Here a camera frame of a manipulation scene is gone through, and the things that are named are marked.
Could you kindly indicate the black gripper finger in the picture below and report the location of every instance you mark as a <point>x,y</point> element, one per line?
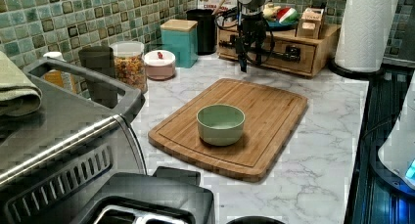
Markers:
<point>243,61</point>
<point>258,56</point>

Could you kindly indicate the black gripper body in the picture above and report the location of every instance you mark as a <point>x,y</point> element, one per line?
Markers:
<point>252,32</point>

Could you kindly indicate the wooden drawer box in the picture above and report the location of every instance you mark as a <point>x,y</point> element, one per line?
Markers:
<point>314,53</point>

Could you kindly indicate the teal plate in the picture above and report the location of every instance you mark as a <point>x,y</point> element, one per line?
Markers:
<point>276,26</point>

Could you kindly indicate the beige toy food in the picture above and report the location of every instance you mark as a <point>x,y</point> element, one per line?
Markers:
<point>270,12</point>

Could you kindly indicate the red white toy fruit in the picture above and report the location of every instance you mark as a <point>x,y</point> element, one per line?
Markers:
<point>287,15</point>

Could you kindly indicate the black utensil holder pot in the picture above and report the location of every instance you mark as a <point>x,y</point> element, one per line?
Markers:
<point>206,29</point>

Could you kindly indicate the small wooden box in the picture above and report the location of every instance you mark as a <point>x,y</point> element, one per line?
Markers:
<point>310,23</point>

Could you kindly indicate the teal canister with wooden lid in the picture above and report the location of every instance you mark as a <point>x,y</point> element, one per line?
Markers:
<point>180,38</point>

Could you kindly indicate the green ceramic bowl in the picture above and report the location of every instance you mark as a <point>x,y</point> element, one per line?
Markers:
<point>220,125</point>

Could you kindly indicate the pink bowl with white lid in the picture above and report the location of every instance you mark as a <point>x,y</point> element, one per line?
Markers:
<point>160,64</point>

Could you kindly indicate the white paper towel roll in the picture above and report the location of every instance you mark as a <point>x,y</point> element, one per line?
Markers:
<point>365,31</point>

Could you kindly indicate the clear cereal jar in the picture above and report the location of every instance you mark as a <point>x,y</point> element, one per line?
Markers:
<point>129,65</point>

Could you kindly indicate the black silver toaster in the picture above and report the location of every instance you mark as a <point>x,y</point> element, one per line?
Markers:
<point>168,196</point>

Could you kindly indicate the silver toaster oven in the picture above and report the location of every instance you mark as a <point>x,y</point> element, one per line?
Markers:
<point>50,158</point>

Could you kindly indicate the green folded cloth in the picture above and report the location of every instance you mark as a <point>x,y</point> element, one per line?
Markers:
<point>18,95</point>

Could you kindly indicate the black drawer handle bar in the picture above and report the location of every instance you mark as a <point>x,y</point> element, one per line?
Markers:
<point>291,53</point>

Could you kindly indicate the wooden spoon handle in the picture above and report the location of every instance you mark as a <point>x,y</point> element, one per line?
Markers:
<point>218,7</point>

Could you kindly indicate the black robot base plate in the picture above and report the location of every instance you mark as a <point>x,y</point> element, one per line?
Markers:
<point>394,165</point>

